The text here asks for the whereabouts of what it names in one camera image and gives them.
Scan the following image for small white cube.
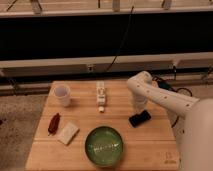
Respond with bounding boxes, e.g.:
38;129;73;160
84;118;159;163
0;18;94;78
98;106;105;113

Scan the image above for black eraser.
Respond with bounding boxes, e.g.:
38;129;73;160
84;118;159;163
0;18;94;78
129;110;151;127

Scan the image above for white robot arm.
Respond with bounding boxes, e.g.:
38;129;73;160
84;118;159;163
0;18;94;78
127;71;213;171

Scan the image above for dark red brush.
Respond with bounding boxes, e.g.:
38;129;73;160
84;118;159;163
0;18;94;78
48;113;60;135

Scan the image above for black hanging cable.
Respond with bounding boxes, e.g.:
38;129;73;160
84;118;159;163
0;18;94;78
105;5;135;72

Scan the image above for white sponge block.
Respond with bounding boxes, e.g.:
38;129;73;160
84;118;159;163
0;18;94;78
58;122;79;145

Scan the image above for translucent plastic cup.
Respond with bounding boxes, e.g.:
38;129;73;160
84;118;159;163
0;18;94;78
53;85;71;107

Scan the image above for black cables beside table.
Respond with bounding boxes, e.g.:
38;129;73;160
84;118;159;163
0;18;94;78
151;75;193;98

